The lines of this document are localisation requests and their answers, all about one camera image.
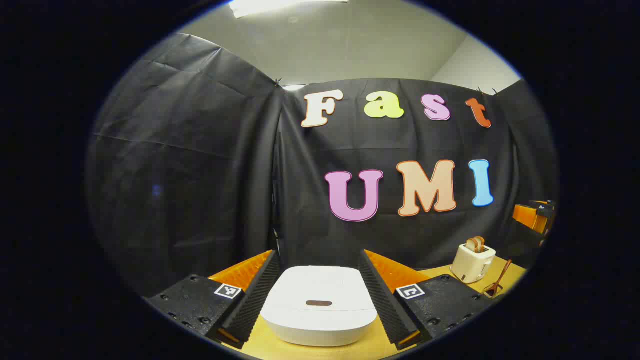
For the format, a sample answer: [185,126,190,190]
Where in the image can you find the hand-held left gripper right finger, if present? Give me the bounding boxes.
[357,249,494,351]

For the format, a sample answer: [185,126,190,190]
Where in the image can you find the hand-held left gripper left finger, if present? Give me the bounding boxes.
[142,250,282,351]

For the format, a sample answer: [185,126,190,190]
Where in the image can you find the brown wooden spoon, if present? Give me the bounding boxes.
[487,259,513,298]

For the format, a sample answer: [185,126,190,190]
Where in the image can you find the white rice cooker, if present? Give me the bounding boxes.
[260,265,378,347]

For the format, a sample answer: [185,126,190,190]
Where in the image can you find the white toaster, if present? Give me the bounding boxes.
[450,243,497,285]

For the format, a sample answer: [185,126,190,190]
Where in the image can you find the black backdrop cloth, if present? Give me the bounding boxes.
[86,32,558,296]

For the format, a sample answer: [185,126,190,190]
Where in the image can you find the ceiling light panel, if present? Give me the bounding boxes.
[229,0,351,19]

